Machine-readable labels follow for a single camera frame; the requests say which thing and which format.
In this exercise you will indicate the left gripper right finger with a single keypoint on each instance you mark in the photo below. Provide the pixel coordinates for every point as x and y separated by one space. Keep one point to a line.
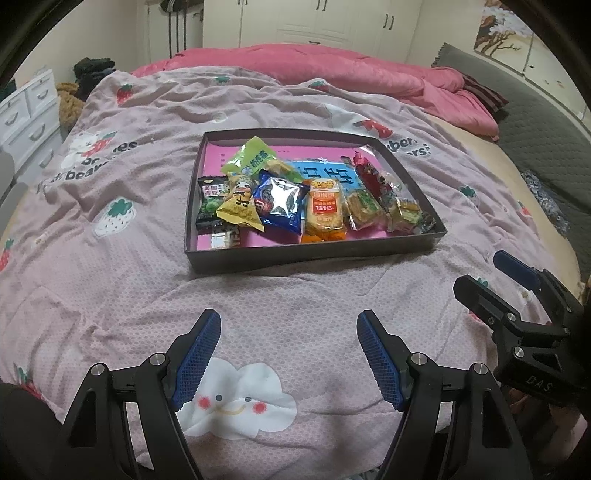
456 423

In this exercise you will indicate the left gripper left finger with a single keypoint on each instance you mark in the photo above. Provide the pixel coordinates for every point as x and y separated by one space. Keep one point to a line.
95 441

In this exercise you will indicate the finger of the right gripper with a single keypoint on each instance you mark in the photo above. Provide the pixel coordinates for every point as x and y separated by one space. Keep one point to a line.
559 303
498 315

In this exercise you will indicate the dark candy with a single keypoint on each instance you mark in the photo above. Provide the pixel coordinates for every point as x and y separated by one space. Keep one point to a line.
427 223

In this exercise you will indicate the small clear cookie packet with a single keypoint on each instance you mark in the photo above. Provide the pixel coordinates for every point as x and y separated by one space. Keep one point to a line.
404 216

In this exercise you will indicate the red cartoon snack bar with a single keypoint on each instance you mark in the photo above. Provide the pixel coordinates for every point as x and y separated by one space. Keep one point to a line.
382 185

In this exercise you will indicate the clear green pastry packet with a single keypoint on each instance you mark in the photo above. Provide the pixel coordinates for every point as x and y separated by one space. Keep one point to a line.
364 210

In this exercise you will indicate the orange cake packet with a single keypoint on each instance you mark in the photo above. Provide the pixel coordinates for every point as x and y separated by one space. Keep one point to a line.
324 212

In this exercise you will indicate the blue oreo packet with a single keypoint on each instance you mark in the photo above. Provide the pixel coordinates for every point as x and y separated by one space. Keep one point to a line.
280 202

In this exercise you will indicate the yellow panda snack bar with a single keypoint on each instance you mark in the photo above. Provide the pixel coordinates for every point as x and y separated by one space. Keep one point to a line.
238 207

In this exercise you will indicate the dark green pea snack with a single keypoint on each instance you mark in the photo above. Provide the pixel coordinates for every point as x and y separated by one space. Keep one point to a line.
212 193

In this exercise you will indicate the light green snack bag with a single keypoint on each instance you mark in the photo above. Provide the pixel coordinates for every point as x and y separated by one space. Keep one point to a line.
250 158

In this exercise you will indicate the blue patterned cloth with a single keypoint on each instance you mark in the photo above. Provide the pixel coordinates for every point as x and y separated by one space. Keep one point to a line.
547 203

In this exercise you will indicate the grey headboard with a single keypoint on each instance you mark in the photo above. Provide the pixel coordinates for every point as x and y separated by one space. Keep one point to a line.
534 133

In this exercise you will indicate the pink strawberry bed sheet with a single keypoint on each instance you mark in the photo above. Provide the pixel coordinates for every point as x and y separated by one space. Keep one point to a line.
183 284

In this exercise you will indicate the dark striped pillow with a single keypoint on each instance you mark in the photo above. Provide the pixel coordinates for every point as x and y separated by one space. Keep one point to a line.
493 101

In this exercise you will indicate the dark shallow box tray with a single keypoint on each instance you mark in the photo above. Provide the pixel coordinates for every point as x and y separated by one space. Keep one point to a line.
234 260

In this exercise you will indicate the pink quilt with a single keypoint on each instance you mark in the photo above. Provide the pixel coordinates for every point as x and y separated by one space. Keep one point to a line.
440 91

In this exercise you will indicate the grey bench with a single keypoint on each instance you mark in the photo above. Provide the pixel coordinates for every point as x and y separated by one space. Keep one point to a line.
11 192

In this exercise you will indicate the cream wardrobe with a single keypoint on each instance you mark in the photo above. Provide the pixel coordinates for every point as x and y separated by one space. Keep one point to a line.
380 28

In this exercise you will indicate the white drawer cabinet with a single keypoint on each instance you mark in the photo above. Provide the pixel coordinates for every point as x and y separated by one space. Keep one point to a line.
30 125

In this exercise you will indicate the brown plush toy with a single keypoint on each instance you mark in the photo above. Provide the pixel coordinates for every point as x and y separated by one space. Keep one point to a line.
70 107

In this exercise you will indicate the black clothes pile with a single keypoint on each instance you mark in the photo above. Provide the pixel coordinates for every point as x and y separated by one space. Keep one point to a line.
89 73

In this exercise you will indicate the tree wall painting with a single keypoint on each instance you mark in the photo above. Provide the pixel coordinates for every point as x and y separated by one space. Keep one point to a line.
505 38

